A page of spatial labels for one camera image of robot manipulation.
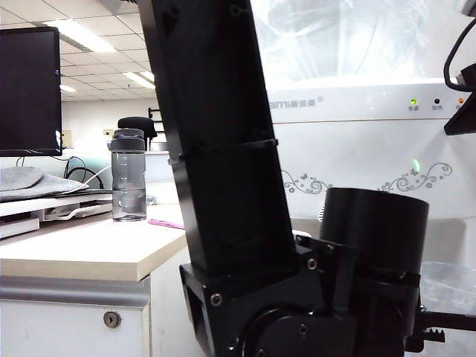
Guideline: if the white floor water dispenser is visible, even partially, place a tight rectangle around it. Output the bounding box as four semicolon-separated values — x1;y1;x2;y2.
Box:
264;76;476;357

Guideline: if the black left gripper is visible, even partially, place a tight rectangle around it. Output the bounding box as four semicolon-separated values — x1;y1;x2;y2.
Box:
405;310;476;353

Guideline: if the bagged clear water jug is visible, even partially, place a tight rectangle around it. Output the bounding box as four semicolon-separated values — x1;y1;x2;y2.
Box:
248;0;457;81

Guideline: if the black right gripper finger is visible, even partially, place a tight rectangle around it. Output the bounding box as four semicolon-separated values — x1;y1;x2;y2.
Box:
443;94;476;137

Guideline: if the grey felt cloth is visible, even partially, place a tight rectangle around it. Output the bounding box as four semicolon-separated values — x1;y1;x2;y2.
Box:
0;166;91;204

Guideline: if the frosted white desk partition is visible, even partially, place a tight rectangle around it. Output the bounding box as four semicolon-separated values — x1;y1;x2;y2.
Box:
145;150;182;205

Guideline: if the white desk cable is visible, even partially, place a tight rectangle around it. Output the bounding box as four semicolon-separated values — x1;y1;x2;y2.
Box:
61;165;113;196

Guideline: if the white monitor riser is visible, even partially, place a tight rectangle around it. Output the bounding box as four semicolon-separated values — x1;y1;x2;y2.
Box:
0;193;115;239

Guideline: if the pink paper packet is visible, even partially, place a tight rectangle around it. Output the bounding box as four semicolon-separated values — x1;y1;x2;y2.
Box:
147;218;186;229

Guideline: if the black background shelf rack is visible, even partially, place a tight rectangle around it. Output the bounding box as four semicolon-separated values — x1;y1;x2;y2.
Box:
147;106;165;132

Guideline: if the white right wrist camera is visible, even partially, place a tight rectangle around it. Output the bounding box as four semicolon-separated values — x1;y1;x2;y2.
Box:
453;0;476;16

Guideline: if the white desk cabinet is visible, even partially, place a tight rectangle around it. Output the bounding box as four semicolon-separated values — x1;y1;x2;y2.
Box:
0;274;152;357

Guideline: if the dark grey sport bottle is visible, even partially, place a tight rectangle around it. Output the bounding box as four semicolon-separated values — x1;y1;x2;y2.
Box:
110;128;147;223

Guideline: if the round metal cabinet lock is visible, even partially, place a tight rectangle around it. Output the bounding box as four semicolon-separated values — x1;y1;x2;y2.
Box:
103;311;122;329

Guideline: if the black office chair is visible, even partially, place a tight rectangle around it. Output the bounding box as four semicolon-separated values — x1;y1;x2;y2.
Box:
118;116;157;141

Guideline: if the clear plastic mug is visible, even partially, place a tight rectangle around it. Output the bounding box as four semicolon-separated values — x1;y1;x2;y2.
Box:
419;261;476;317

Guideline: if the black camera cable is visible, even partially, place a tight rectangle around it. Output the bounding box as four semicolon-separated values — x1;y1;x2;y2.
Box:
443;16;476;92

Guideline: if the black desk cable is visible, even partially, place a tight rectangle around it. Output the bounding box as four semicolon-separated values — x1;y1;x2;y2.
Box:
65;155;105;190

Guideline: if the black computer monitor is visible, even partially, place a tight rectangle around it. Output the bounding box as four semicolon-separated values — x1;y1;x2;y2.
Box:
0;26;63;157

